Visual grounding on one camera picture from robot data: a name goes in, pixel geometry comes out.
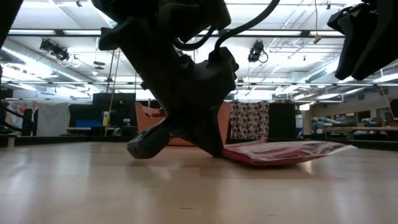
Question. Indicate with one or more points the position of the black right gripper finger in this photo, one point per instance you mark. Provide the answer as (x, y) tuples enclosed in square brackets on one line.
[(382, 43), (354, 43)]

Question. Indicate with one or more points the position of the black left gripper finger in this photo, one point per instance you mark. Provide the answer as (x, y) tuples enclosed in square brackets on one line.
[(205, 133), (149, 141)]

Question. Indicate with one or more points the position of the orange plastic basket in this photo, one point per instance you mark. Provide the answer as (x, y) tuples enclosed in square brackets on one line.
[(146, 124)]

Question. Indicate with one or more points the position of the yellow hanging hook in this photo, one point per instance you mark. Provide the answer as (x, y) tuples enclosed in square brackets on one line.
[(317, 39)]

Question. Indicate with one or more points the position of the brown dotted curtain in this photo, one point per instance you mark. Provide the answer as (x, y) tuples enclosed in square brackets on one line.
[(250, 119)]

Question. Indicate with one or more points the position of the blue panel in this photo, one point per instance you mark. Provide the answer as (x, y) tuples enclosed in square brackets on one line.
[(88, 123)]

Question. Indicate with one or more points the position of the black cabinet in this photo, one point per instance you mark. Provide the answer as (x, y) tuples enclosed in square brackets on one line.
[(282, 121)]

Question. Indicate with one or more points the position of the long wooden bench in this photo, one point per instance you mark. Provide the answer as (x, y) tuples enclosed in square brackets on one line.
[(357, 128)]

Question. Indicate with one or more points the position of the grey cloth cover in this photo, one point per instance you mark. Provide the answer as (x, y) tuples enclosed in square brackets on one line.
[(53, 119)]

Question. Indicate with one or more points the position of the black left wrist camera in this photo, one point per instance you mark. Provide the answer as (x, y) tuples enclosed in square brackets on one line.
[(217, 73)]

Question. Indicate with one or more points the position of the black overhead mounted camera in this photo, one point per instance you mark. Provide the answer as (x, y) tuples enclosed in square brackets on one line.
[(256, 51), (56, 49)]

